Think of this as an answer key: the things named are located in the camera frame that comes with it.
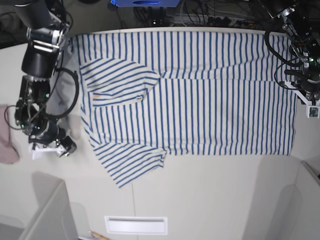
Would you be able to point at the blue white striped T-shirt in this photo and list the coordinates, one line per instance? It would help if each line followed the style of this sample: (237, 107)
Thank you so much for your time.
(145, 95)

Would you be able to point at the pink cloth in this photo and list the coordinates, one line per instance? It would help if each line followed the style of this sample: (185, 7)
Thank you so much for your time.
(8, 154)

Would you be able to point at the blue box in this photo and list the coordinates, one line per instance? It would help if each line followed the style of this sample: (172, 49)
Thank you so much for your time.
(145, 3)

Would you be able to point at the grey bin left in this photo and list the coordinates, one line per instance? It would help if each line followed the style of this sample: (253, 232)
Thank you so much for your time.
(37, 207)

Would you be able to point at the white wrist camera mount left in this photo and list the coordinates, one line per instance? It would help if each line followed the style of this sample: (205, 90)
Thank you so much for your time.
(311, 101)

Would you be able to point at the grey bin right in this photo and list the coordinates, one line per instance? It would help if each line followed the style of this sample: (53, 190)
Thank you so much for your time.
(285, 204)

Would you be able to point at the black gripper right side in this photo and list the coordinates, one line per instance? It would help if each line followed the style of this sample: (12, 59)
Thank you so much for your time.
(45, 131)

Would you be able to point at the grey bin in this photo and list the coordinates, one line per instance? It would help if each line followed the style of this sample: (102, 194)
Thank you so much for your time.
(285, 204)
(37, 207)

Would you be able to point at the black power strip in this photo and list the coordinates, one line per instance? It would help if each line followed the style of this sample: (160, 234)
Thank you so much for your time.
(226, 22)

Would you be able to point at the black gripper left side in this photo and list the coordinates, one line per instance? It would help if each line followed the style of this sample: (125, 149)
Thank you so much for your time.
(305, 82)

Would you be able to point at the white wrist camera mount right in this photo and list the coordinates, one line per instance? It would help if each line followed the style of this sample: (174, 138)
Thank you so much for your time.
(37, 150)

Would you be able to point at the white rectangular tray slot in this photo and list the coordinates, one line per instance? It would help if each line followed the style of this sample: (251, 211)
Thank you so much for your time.
(133, 225)

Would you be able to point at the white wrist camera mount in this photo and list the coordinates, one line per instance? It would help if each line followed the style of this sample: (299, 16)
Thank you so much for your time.
(37, 150)
(311, 101)

